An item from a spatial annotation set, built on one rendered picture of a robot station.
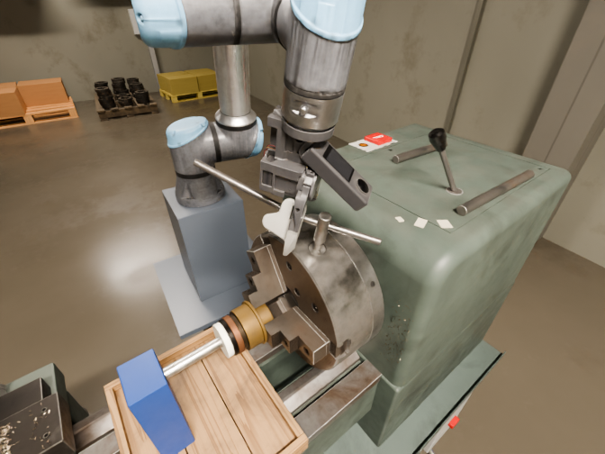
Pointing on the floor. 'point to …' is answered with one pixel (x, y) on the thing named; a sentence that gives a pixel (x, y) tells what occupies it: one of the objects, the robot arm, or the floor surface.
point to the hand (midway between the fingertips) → (302, 226)
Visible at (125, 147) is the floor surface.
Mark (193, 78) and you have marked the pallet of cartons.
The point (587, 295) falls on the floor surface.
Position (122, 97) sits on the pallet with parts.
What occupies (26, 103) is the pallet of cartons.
